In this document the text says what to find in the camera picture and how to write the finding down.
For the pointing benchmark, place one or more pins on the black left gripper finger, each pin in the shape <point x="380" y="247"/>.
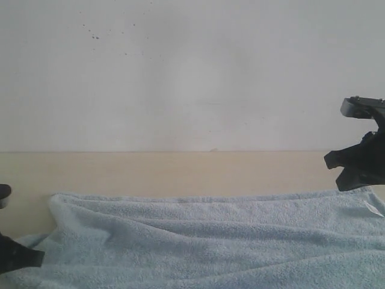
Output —
<point x="14" y="256"/>

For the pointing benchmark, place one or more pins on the light blue terry towel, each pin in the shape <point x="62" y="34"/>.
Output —
<point x="325" y="239"/>

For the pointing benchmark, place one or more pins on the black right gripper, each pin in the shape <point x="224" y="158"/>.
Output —
<point x="367" y="156"/>

